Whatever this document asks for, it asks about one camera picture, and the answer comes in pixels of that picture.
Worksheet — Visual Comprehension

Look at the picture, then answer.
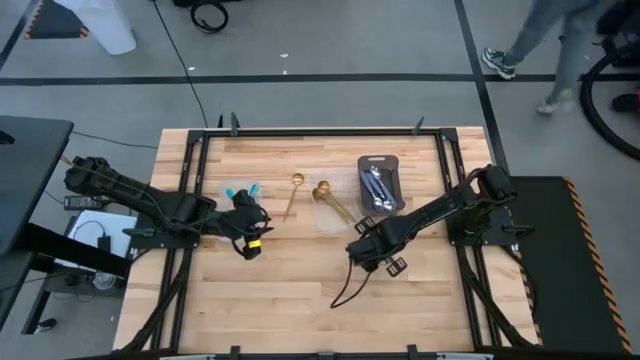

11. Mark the long black floor cable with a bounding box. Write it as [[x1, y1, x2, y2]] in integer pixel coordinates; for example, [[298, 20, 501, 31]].
[[152, 0, 210, 129]]

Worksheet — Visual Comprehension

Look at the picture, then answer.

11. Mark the white sheet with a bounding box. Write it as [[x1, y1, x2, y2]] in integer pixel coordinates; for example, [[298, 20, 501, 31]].
[[67, 209, 139, 269]]

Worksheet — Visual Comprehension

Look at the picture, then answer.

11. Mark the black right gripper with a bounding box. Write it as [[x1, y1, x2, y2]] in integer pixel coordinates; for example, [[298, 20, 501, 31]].
[[347, 215, 409, 278]]

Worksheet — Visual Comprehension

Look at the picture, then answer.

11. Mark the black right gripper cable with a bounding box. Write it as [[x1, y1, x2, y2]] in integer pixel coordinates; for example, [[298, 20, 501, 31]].
[[329, 257, 376, 310]]

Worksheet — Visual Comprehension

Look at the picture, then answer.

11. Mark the black floor equipment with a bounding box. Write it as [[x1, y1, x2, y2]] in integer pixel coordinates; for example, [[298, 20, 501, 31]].
[[594, 0, 640, 69]]

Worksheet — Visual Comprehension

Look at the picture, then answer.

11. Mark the black power brick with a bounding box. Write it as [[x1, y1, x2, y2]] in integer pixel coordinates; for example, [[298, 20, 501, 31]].
[[63, 195, 104, 211]]

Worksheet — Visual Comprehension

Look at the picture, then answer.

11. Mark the black aluminium rig frame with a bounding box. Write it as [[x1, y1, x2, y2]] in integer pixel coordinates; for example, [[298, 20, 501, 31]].
[[112, 127, 541, 360]]

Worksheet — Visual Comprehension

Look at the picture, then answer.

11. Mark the black platform hazard stripe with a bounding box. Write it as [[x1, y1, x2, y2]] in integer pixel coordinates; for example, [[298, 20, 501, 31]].
[[502, 174, 634, 355]]

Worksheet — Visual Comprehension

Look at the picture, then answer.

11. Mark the dark grey desk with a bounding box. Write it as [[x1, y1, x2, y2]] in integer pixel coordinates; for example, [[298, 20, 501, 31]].
[[0, 115, 132, 335]]

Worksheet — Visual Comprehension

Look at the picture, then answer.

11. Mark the thin black cable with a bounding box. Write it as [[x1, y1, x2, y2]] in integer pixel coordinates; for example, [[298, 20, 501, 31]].
[[71, 130, 160, 150]]

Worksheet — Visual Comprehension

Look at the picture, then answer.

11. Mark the black mat striped edge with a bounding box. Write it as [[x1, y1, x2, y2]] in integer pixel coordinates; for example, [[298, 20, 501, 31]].
[[24, 0, 92, 40]]

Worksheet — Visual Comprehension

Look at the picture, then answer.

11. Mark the dark grey plastic bin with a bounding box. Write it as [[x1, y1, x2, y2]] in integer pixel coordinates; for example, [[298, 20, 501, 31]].
[[357, 154, 407, 218]]

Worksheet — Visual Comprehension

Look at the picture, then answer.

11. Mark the person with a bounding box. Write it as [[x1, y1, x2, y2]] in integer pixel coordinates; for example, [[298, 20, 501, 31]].
[[481, 0, 601, 116]]

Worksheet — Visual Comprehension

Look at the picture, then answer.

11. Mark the clear round cup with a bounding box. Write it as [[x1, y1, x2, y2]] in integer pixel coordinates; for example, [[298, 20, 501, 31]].
[[92, 272, 117, 291]]

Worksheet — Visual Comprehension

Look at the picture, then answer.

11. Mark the thick black hose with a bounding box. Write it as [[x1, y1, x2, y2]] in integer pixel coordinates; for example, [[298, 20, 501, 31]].
[[579, 42, 640, 162]]

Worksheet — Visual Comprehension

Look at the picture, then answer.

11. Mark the black rounded object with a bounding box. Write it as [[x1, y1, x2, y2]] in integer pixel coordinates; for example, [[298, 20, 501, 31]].
[[612, 89, 640, 114]]

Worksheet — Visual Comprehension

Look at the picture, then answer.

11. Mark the clear plastic bin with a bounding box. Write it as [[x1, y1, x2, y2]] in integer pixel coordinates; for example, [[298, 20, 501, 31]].
[[217, 179, 265, 236], [308, 168, 362, 236]]

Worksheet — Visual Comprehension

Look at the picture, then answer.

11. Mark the coiled black cable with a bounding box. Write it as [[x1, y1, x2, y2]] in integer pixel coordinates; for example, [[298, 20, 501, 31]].
[[189, 1, 230, 35]]

